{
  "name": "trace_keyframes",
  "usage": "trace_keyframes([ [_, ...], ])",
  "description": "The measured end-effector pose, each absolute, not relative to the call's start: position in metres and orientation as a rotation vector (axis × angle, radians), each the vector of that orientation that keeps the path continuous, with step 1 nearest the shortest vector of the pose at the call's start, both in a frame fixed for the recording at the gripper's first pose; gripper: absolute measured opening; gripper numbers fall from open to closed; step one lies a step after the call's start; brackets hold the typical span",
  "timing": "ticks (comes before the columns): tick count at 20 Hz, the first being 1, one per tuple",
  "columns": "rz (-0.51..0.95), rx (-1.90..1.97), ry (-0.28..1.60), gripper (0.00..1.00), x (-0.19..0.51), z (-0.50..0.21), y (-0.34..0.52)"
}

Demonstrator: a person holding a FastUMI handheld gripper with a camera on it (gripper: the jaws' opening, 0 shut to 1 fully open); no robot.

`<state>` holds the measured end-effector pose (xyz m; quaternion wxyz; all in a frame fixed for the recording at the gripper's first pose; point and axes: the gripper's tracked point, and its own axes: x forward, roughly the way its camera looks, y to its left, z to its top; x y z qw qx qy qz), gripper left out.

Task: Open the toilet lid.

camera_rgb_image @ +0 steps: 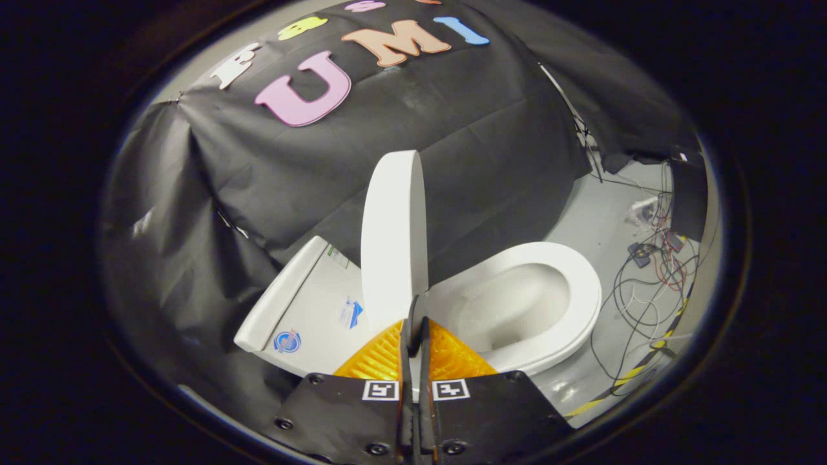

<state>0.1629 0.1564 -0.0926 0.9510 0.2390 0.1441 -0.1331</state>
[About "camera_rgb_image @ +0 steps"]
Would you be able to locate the black backdrop cloth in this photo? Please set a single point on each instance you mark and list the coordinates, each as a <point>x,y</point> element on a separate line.
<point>291,181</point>

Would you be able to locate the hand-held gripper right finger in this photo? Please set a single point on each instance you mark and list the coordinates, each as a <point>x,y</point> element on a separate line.
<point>491,420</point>

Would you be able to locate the small black power adapter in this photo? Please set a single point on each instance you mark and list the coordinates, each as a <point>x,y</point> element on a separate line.
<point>639,254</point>

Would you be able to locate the black box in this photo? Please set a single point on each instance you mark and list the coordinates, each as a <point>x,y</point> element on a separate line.
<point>688,194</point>

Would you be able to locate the thin backdrop stand pole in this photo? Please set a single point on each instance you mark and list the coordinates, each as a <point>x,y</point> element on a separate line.
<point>572,117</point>

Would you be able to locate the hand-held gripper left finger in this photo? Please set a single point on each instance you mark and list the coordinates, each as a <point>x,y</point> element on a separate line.
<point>342,420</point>

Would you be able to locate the white toilet bowl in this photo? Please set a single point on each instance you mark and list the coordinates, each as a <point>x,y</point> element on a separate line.
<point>504,310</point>

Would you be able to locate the white toilet lid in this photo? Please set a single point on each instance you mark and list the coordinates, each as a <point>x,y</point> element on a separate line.
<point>394,239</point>

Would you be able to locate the yellow black striped floor tape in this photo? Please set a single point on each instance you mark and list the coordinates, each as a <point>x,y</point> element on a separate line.
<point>636,371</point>

